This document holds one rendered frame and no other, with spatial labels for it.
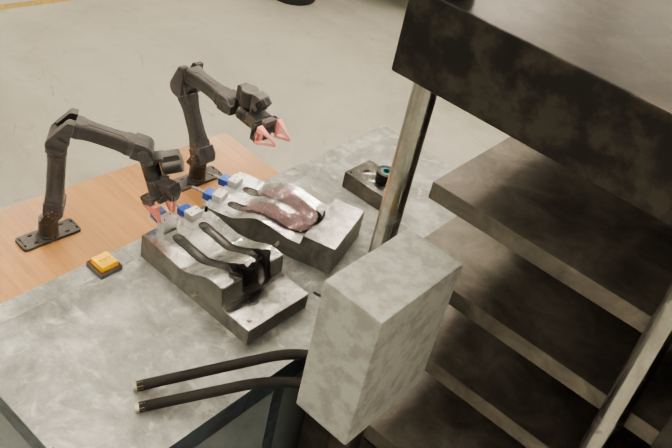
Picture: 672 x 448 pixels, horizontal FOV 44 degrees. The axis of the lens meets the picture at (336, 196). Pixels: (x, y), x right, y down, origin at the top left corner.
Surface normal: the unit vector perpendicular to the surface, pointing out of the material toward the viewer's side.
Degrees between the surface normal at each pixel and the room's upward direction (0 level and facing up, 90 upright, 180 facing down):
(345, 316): 90
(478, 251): 0
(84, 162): 0
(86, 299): 0
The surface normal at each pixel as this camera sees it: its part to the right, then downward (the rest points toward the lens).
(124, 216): 0.18, -0.80
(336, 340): -0.65, 0.34
